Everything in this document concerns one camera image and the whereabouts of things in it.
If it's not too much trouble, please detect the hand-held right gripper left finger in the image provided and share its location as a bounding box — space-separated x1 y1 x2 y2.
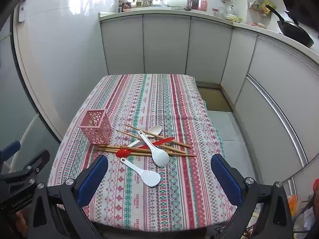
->
26 154 109 239

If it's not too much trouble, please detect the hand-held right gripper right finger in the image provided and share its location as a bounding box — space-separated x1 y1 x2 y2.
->
211 154 293 239

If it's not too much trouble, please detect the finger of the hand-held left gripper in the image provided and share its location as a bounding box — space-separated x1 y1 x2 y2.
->
0 150 50 187
0 141 22 162

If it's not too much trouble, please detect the wooden chopstick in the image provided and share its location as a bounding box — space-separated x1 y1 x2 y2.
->
97 150 176 155
94 148 197 157
124 124 192 148
117 130 187 154
96 144 152 150

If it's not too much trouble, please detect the red utensil handle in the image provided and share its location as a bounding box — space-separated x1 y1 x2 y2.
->
116 137 175 158

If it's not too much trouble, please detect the pink perforated utensil holder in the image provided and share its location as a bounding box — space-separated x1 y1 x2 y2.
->
78 109 112 146

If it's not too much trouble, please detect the white rice paddle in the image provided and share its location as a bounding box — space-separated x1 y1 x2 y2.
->
120 157 161 188
138 130 170 167

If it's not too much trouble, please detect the white soup spoon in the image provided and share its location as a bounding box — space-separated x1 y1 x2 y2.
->
128 126 163 148

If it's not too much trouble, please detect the person's left hand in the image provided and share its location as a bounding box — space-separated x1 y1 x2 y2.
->
14 210 28 238

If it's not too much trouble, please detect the frosted glass sliding door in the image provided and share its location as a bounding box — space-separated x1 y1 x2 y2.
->
0 5 63 180

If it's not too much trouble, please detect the orange red snack box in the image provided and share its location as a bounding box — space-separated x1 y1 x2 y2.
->
288 195 298 216

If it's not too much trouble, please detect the striped patterned tablecloth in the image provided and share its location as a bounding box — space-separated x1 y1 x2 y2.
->
47 73 237 229

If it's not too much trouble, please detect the white kitchen cabinet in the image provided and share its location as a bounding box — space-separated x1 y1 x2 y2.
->
100 14 319 180

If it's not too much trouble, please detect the black wok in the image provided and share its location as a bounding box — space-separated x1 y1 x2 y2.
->
265 4 315 48

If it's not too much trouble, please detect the white kitchen countertop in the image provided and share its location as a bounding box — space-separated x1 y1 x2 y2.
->
98 6 319 63

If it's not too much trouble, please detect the metal sink faucet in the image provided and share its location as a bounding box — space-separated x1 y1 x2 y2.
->
174 0 192 12

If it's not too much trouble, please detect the metal cabinet handle strip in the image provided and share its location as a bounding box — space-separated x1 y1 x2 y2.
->
246 74 307 167

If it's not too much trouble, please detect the wall rack with packets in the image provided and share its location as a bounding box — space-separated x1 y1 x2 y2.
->
248 0 273 18

